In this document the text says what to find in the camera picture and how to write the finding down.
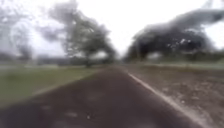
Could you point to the grey blurred tree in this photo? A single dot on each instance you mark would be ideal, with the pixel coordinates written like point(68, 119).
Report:
point(16, 33)

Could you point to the green grass field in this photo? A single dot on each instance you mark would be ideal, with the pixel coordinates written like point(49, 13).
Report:
point(30, 80)

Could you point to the wide spreading dark tree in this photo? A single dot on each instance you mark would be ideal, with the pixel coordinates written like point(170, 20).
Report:
point(173, 38)

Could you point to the tall leafy tree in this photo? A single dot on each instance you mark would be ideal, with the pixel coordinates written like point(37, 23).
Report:
point(85, 40)

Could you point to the dark asphalt path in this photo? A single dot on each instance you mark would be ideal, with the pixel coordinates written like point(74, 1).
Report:
point(100, 100)

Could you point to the green grass strip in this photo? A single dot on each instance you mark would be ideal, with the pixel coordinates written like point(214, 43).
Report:
point(186, 65)

